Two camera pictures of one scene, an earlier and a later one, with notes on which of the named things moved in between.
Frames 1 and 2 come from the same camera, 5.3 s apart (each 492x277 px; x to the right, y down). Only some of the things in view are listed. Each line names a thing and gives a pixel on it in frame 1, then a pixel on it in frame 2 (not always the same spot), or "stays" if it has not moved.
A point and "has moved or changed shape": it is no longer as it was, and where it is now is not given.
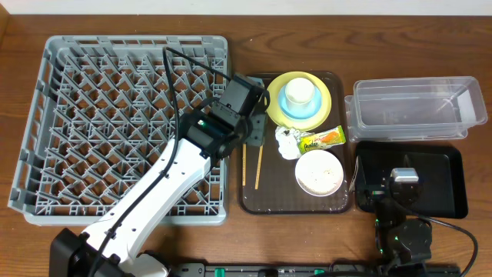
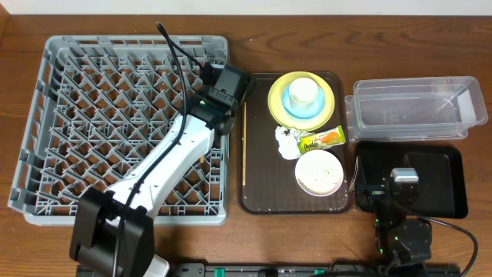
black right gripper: (379, 192) stays
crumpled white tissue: (287, 140) stays
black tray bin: (442, 168) stays
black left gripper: (257, 125) -> (226, 126)
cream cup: (300, 94) has moved or changed shape
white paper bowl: (319, 173) stays
